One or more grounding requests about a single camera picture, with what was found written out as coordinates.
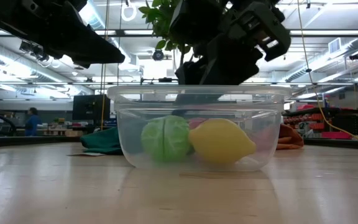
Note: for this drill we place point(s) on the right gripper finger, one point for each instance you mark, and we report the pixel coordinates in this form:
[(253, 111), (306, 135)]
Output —
[(232, 62), (188, 74)]

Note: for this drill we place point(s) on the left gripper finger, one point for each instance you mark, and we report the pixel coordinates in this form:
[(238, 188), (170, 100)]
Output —
[(92, 53)]

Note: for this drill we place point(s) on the light green toy cabbage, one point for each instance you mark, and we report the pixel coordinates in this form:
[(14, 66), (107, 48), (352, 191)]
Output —
[(166, 138)]

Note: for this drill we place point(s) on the yellow toy lemon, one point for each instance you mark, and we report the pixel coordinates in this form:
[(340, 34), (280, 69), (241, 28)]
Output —
[(221, 141)]

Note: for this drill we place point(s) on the dark green cloth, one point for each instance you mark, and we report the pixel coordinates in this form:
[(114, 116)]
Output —
[(99, 141)]

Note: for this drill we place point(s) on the clear plastic tupperware container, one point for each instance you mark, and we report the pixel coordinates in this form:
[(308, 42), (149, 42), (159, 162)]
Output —
[(129, 161)]

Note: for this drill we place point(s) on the black overhead clamp bar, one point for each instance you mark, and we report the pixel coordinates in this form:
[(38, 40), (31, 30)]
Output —
[(165, 80)]

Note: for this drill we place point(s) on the potted tree in black pot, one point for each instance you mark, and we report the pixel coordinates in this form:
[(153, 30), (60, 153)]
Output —
[(158, 18)]

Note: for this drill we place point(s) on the black monitor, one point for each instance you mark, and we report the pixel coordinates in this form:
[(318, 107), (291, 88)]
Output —
[(89, 109)]

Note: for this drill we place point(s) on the cluttered wooden workbench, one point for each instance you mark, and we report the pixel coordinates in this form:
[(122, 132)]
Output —
[(54, 132)]

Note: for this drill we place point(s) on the person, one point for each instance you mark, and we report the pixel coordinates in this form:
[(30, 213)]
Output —
[(32, 124)]

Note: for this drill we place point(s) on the orange cloth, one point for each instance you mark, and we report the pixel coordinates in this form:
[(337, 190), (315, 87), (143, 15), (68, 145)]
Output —
[(289, 138)]

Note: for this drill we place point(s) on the white ceiling vent grille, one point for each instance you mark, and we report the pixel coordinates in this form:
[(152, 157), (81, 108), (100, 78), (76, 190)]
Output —
[(334, 45)]

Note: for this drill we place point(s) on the shelf with red bins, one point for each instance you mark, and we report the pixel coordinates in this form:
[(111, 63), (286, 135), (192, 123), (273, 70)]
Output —
[(315, 126)]

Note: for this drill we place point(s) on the small black ceiling fixture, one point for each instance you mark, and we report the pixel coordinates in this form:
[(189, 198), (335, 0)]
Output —
[(356, 56)]

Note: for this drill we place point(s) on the black ceiling camera cluster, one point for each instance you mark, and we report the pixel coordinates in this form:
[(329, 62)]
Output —
[(36, 53)]

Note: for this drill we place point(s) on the round black ceiling camera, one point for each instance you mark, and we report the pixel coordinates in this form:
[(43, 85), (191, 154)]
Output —
[(158, 55)]

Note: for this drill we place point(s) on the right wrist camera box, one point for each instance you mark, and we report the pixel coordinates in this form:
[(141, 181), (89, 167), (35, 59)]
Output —
[(269, 28)]

